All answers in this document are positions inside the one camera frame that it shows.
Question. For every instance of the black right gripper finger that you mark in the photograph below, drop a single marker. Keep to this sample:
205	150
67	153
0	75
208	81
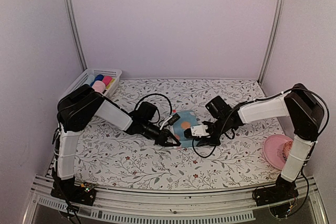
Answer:
208	142
210	125

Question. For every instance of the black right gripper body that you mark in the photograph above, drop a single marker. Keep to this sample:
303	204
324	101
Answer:
221	126

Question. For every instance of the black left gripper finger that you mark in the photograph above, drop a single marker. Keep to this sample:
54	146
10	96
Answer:
163	142
172	140

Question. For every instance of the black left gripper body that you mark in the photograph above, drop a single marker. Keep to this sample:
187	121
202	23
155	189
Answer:
163	134

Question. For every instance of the light blue towel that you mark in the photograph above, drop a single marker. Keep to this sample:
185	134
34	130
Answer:
187	119
90	80

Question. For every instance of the white plastic basket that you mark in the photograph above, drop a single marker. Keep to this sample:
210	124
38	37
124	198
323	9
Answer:
80	81

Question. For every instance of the pink towel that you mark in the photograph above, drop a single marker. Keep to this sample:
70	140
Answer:
99	86
106	80

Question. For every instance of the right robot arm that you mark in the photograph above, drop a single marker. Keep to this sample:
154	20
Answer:
300	111

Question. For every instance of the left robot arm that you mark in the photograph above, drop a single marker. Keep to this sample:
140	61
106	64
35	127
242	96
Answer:
76	110

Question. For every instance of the floral tablecloth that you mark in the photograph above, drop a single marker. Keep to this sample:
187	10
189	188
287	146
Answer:
105	155

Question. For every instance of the pink plate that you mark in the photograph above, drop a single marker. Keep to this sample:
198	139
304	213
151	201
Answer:
272	149

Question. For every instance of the yellow rolled towel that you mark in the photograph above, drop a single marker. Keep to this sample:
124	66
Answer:
110	83

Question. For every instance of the red patterned bowl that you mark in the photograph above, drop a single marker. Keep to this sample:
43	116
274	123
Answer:
286	149

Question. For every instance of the pink rolled towel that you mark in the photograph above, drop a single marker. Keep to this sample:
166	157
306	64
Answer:
106	80

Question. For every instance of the dark blue rolled towel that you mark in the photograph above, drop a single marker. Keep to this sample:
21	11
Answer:
99	77

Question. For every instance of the light blue rolled towel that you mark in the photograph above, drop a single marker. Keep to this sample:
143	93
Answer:
90	80

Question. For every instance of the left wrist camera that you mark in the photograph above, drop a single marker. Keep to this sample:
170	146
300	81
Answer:
170	120

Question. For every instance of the front aluminium rail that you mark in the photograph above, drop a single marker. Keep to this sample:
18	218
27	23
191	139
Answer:
122	205

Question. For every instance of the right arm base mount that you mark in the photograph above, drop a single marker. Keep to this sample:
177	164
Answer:
274	194

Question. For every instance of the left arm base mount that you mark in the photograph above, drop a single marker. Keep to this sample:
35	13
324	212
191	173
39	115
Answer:
67	190

